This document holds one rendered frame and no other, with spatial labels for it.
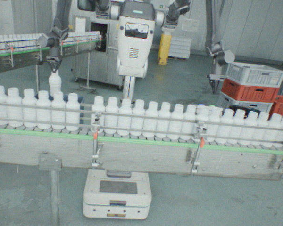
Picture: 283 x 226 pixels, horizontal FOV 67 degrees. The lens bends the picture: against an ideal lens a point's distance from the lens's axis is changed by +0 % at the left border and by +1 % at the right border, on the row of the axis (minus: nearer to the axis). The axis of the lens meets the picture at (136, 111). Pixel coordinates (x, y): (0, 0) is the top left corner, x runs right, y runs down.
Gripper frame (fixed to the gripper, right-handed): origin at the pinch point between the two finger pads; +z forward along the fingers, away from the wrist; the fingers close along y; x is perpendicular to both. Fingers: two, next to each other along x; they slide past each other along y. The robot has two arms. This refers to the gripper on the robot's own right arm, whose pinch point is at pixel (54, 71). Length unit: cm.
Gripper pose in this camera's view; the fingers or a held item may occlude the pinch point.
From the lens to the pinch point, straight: 137.8
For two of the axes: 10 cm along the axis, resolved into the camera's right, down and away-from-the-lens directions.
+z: -1.2, 9.2, 3.8
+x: 9.9, 0.8, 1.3
